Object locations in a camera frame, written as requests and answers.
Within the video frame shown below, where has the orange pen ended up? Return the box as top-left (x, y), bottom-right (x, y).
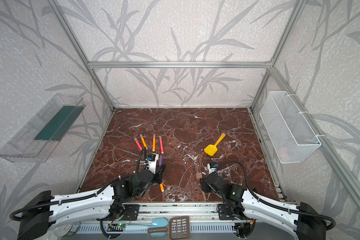
top-left (140, 134), bottom-right (148, 149)
top-left (160, 183), bottom-right (165, 192)
top-left (152, 134), bottom-right (156, 152)

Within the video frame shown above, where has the red capped pen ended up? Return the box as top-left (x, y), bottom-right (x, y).
top-left (159, 136), bottom-right (164, 154)

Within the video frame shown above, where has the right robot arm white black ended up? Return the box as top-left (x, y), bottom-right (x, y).
top-left (200, 172), bottom-right (336, 240)

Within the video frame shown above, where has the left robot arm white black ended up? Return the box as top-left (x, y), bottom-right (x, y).
top-left (9, 165), bottom-right (166, 240)

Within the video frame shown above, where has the orange pen front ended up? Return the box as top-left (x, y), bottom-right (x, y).
top-left (160, 183), bottom-right (165, 192)

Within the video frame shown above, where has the yellow toy spatula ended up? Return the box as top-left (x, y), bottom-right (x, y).
top-left (204, 133), bottom-right (226, 156)

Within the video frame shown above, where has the light blue brush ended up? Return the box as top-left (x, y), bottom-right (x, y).
top-left (124, 218), bottom-right (169, 237)

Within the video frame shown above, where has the green circuit board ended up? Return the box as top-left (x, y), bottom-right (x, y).
top-left (106, 223), bottom-right (126, 233)

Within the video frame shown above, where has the brown slotted spatula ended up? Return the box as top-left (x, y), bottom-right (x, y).
top-left (169, 216), bottom-right (191, 240)

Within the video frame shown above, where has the metal tin can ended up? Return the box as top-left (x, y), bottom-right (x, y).
top-left (54, 222), bottom-right (80, 237)

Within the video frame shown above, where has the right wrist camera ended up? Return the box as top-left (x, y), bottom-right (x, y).
top-left (207, 162), bottom-right (218, 174)

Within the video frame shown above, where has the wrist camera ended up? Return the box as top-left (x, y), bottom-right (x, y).
top-left (146, 153), bottom-right (159, 174)
top-left (207, 162), bottom-right (218, 174)

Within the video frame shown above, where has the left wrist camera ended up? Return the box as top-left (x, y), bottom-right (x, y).
top-left (146, 153), bottom-right (159, 174)

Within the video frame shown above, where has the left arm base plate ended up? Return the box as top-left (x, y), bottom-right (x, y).
top-left (116, 204), bottom-right (140, 222)

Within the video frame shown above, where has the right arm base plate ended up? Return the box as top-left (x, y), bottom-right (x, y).
top-left (217, 204), bottom-right (240, 221)

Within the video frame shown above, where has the white wire mesh basket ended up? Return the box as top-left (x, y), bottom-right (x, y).
top-left (260, 91), bottom-right (322, 164)

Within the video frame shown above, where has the clear plastic wall tray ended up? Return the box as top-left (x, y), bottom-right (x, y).
top-left (0, 94), bottom-right (86, 163)

